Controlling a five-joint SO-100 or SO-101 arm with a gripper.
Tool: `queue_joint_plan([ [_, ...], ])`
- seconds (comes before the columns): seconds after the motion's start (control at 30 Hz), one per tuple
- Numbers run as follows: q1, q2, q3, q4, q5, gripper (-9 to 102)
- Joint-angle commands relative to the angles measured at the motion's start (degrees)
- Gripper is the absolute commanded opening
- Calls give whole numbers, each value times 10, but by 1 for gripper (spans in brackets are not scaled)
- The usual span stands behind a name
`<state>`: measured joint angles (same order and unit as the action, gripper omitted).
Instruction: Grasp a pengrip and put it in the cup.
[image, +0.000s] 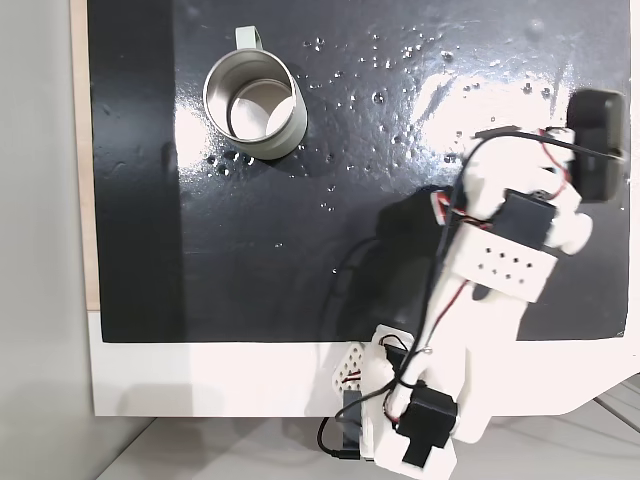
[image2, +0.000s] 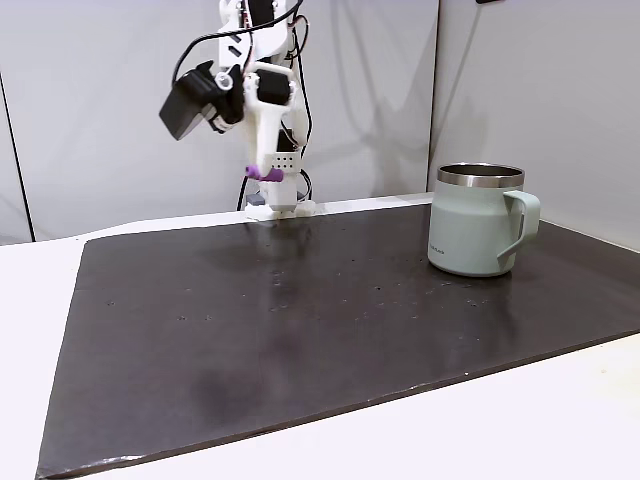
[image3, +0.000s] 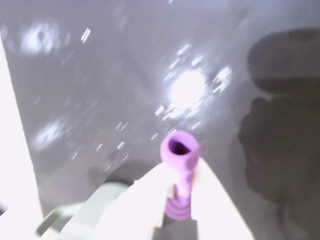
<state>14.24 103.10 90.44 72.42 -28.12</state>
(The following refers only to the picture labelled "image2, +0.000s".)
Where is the black camera cable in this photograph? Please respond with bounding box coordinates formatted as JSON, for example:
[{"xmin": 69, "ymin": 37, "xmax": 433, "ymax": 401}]
[{"xmin": 171, "ymin": 0, "xmax": 306, "ymax": 85}]

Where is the black table mat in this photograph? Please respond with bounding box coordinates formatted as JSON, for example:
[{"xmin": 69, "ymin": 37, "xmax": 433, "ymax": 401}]
[{"xmin": 35, "ymin": 204, "xmax": 640, "ymax": 480}]

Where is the purple pen grip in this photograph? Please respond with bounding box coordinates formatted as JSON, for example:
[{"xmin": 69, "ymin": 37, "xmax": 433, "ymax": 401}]
[{"xmin": 244, "ymin": 164, "xmax": 284, "ymax": 183}]

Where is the sage green steel mug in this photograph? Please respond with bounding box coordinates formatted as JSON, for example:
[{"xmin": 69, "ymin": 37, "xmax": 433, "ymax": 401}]
[{"xmin": 427, "ymin": 162, "xmax": 542, "ymax": 278}]

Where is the black camera box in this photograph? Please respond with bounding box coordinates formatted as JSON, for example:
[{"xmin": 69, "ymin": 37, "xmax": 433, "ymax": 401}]
[{"xmin": 158, "ymin": 60, "xmax": 246, "ymax": 143}]

